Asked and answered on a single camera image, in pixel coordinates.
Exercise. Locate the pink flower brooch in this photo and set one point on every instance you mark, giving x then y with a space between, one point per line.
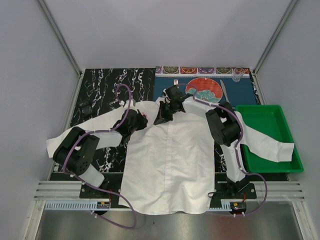
144 115

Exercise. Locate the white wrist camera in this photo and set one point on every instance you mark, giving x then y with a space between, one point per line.
130 104
164 93

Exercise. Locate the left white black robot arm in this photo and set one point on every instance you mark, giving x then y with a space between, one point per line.
74 150

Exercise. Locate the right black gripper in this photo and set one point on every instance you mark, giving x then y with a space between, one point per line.
162 117

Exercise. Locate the black display frame box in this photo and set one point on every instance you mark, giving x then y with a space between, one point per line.
85 108

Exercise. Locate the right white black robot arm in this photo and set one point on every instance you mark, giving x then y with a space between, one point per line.
225 128

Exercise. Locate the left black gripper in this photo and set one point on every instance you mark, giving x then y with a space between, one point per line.
143 121

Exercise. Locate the blue patterned placemat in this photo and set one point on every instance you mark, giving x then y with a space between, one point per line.
243 92

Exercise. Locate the silver fork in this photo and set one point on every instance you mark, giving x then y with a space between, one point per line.
176 82

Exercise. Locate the green plastic tray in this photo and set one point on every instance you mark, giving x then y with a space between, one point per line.
270 125

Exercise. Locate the red floral plate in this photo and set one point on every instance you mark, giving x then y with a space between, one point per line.
207 89

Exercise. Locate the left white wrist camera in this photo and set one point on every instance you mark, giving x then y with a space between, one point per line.
130 104

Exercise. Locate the silver table knife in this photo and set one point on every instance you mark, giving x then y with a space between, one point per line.
224 91

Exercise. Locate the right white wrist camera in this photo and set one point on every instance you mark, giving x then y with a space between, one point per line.
164 93

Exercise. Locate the clear drinking glass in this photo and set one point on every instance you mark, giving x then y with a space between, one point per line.
238 73

